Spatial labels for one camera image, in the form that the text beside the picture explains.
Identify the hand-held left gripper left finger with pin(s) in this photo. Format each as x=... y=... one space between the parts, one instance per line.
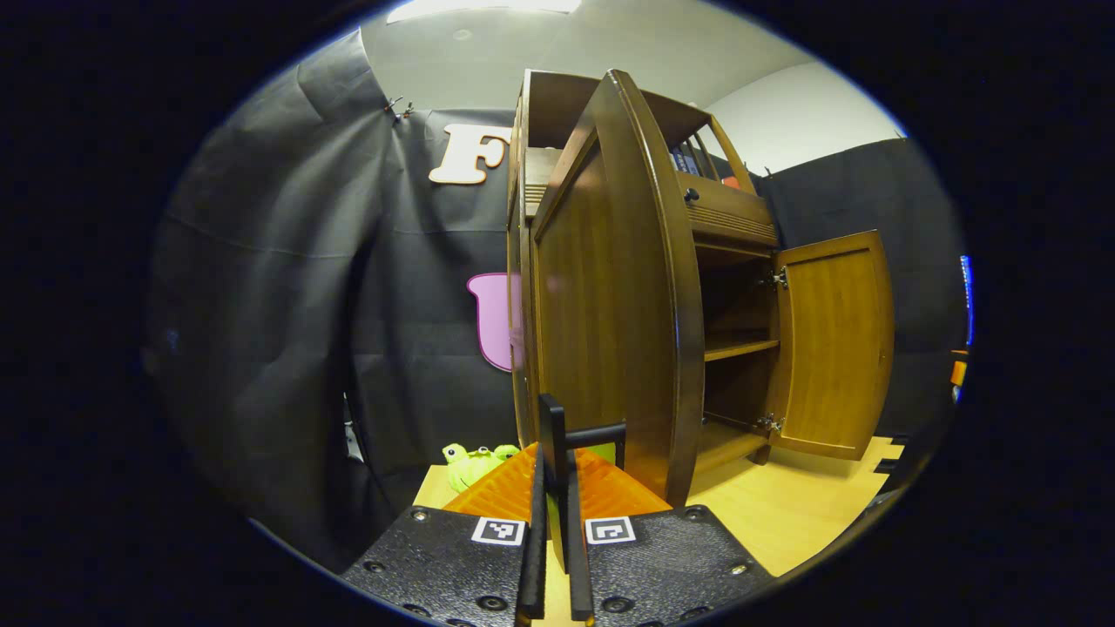
x=533 y=540

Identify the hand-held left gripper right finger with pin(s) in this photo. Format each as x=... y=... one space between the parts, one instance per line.
x=579 y=557

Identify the blue lit screen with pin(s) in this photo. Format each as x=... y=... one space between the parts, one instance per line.
x=966 y=300

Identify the metal cloth clips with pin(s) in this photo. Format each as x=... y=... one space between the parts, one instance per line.
x=401 y=107

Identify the wooden double-door shoe cabinet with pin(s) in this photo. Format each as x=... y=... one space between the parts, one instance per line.
x=732 y=218

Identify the wooden cabinet drawer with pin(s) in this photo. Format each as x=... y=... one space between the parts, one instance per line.
x=732 y=218

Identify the wooden cabinet door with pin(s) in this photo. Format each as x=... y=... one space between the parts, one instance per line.
x=610 y=331
x=836 y=348

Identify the wooden inner cabinet shelf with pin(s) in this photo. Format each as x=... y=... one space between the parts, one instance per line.
x=740 y=348

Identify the ceiling light panel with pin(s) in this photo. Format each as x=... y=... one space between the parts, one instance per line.
x=483 y=7

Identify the green frog toy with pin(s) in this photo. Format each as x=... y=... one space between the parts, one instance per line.
x=475 y=466

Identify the black backdrop cloth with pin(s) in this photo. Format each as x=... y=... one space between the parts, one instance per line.
x=287 y=331

